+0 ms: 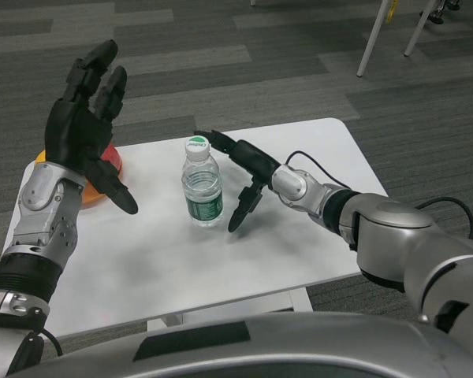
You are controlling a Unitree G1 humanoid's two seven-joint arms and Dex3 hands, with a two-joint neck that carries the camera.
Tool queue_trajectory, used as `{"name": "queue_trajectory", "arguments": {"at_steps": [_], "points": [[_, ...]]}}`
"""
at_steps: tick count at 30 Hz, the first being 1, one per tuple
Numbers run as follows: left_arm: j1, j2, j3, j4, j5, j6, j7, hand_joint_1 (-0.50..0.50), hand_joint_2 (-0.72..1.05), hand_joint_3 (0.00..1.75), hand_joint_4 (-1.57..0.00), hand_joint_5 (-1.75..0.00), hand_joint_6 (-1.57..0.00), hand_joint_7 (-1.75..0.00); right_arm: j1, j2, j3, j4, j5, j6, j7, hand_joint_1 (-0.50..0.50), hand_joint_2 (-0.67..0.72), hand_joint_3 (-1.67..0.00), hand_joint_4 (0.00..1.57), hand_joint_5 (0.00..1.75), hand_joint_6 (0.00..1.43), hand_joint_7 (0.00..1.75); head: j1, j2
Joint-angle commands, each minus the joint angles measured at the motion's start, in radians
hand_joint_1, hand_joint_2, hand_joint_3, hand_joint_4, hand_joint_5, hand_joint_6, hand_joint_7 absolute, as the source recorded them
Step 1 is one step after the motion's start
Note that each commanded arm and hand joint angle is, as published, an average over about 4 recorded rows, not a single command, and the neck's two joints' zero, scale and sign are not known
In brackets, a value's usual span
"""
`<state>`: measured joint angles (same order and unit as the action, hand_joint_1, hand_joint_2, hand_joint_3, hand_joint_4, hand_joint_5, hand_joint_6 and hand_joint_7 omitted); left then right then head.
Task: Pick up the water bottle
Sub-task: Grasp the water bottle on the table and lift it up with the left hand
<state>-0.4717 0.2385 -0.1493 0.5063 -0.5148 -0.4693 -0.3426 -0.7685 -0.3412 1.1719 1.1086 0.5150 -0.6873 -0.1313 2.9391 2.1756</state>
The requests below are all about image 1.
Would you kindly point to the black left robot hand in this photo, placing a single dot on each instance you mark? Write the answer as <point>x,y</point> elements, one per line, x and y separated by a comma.
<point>73,130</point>

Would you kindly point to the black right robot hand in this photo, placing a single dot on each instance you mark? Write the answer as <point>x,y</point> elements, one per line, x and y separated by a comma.
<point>256,159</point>

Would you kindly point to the clear water bottle green label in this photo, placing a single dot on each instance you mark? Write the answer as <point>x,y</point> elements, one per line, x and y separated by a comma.
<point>203,189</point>

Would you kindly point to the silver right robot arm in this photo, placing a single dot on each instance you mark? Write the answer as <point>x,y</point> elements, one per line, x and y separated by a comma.
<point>398,236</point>

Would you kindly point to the red plastic plate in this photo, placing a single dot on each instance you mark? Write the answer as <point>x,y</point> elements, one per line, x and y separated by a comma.
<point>112,155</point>

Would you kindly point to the orange plastic plate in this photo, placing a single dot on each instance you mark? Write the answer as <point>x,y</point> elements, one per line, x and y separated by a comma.
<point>92,199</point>

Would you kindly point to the white table base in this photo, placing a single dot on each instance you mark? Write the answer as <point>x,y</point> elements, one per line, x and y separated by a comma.
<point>268,305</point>

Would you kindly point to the white long-legged table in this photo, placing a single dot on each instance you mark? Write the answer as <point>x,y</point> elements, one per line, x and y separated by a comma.
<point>372,39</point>

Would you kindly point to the silver robot chest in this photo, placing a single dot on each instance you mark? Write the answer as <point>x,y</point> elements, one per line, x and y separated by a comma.
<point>299,346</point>

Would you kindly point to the yellow hanging tag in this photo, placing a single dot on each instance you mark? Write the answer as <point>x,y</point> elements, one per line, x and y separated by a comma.
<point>393,10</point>

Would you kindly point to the black wheeled base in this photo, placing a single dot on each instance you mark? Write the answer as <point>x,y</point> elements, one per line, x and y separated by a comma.
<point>437,15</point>

